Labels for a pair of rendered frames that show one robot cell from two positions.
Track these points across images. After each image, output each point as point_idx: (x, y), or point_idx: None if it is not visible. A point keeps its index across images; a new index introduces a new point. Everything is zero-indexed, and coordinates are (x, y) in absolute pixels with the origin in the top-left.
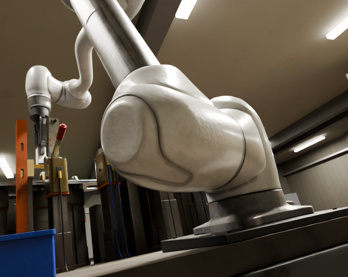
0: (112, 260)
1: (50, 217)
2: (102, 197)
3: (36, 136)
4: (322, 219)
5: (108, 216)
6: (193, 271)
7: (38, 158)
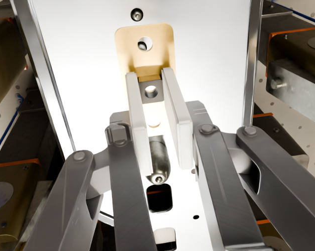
0: (36, 86)
1: (1, 13)
2: (28, 149)
3: (238, 221)
4: None
5: (21, 125)
6: None
7: (126, 86)
